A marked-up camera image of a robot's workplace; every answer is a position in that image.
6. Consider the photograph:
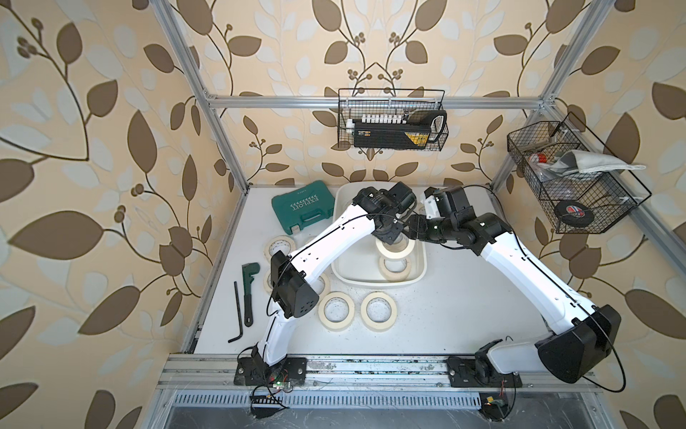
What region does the cream tape roll ten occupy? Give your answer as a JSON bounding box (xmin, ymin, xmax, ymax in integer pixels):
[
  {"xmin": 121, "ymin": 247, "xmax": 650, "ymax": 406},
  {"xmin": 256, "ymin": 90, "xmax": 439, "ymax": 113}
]
[{"xmin": 379, "ymin": 256, "xmax": 412, "ymax": 282}]

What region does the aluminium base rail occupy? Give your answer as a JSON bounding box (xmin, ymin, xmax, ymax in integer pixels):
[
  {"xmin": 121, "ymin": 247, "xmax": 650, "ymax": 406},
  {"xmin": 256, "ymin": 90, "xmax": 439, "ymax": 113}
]
[{"xmin": 158, "ymin": 352, "xmax": 598, "ymax": 393}]

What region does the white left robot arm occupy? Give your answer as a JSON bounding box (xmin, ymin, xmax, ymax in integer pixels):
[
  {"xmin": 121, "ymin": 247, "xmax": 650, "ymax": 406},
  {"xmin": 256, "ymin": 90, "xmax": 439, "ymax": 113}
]
[{"xmin": 254, "ymin": 182, "xmax": 416, "ymax": 368}]

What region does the aluminium frame post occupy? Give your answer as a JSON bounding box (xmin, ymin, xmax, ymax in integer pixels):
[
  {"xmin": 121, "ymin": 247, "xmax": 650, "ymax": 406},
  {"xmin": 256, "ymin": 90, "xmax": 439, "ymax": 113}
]
[
  {"xmin": 489, "ymin": 0, "xmax": 617, "ymax": 194},
  {"xmin": 151, "ymin": 0, "xmax": 249, "ymax": 196}
]

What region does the cream tape roll four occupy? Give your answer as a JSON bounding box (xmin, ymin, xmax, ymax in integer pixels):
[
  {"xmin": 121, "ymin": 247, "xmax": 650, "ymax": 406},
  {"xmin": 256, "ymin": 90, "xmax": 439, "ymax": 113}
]
[{"xmin": 311, "ymin": 273, "xmax": 330, "ymax": 297}]

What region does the cream tape roll seven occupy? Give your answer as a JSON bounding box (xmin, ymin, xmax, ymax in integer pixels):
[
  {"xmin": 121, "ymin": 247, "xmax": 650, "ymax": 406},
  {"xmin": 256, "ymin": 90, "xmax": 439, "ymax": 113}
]
[{"xmin": 318, "ymin": 291, "xmax": 356, "ymax": 332}]

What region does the cream tape roll one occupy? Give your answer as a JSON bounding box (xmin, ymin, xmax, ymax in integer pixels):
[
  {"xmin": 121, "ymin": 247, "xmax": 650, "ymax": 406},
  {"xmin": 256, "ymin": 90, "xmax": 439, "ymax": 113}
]
[{"xmin": 264, "ymin": 271, "xmax": 273, "ymax": 294}]

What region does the black wire basket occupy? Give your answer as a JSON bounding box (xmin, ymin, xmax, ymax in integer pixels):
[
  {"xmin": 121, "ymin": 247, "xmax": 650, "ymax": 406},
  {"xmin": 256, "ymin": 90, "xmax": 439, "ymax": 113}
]
[
  {"xmin": 335, "ymin": 87, "xmax": 449, "ymax": 151},
  {"xmin": 507, "ymin": 113, "xmax": 652, "ymax": 234}
]

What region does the grey cloth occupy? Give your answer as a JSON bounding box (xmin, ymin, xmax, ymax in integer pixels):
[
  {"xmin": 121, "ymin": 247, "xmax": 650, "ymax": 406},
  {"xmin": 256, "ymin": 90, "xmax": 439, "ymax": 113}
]
[{"xmin": 543, "ymin": 150, "xmax": 646, "ymax": 176}]

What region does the black wire basket right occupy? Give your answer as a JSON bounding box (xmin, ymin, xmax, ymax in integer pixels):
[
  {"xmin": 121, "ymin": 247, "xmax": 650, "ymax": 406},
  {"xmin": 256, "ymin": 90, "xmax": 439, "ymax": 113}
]
[{"xmin": 507, "ymin": 113, "xmax": 652, "ymax": 234}]

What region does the cream tape roll two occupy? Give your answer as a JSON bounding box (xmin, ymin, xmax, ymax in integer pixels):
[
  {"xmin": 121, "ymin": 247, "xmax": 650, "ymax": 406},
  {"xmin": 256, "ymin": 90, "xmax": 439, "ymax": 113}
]
[{"xmin": 361, "ymin": 291, "xmax": 398, "ymax": 332}]

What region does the green pipe wrench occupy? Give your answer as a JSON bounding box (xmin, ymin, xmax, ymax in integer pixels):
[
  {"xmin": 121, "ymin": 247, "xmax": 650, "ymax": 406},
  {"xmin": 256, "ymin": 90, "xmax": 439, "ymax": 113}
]
[{"xmin": 241, "ymin": 262, "xmax": 260, "ymax": 327}]

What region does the white plastic storage box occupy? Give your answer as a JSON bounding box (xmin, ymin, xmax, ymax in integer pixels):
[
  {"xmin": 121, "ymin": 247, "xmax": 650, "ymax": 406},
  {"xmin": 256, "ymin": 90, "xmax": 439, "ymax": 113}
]
[{"xmin": 332, "ymin": 182, "xmax": 427, "ymax": 289}]

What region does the black yellow box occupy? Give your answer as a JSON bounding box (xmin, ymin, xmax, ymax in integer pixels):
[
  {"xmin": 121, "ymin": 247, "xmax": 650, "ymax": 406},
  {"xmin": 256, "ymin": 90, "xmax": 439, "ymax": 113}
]
[{"xmin": 353, "ymin": 123, "xmax": 432, "ymax": 150}]

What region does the aluminium frame back bar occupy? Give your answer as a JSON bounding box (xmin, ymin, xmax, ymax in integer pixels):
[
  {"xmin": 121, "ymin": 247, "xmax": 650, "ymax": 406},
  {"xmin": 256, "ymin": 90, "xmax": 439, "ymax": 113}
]
[{"xmin": 207, "ymin": 95, "xmax": 545, "ymax": 111}]

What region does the aluminium frame post right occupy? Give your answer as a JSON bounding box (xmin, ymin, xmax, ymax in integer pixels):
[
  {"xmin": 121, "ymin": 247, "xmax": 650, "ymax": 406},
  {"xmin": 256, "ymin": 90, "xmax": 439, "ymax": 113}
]
[{"xmin": 489, "ymin": 0, "xmax": 617, "ymax": 194}]

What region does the black tape roll red label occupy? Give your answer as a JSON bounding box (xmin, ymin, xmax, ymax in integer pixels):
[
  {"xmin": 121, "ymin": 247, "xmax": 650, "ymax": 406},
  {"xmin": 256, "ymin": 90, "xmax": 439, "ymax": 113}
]
[{"xmin": 554, "ymin": 200, "xmax": 595, "ymax": 228}]

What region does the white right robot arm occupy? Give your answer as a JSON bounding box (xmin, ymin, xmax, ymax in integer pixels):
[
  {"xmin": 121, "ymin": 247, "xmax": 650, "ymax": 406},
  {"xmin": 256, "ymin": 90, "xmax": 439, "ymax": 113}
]
[{"xmin": 407, "ymin": 213, "xmax": 621, "ymax": 384}]

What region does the black wire basket back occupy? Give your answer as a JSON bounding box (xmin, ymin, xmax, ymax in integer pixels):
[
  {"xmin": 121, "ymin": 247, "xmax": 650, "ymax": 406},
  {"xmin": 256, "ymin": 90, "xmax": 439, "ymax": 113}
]
[{"xmin": 335, "ymin": 87, "xmax": 449, "ymax": 151}]

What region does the black hex key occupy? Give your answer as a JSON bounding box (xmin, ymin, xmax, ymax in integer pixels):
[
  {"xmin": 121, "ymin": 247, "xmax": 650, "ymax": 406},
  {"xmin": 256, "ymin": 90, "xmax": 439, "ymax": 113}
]
[{"xmin": 227, "ymin": 281, "xmax": 244, "ymax": 344}]

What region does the green tool case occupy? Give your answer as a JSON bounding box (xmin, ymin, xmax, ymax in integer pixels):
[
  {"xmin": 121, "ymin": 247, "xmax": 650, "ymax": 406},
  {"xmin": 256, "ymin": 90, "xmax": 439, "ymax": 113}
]
[{"xmin": 272, "ymin": 181, "xmax": 335, "ymax": 235}]

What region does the cream tape roll three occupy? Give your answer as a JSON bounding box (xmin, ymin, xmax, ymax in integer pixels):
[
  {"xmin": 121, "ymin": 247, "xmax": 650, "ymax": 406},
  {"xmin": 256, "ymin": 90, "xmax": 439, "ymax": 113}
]
[{"xmin": 264, "ymin": 235, "xmax": 297, "ymax": 260}]

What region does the aluminium frame post left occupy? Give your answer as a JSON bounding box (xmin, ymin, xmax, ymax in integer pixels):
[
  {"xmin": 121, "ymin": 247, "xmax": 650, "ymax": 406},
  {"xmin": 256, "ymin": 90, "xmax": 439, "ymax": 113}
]
[{"xmin": 151, "ymin": 0, "xmax": 249, "ymax": 196}]

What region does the cream tape roll five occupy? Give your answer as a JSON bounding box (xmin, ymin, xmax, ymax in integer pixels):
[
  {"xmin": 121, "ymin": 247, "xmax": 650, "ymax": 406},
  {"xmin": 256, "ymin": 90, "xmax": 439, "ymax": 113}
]
[{"xmin": 375, "ymin": 235, "xmax": 416, "ymax": 260}]

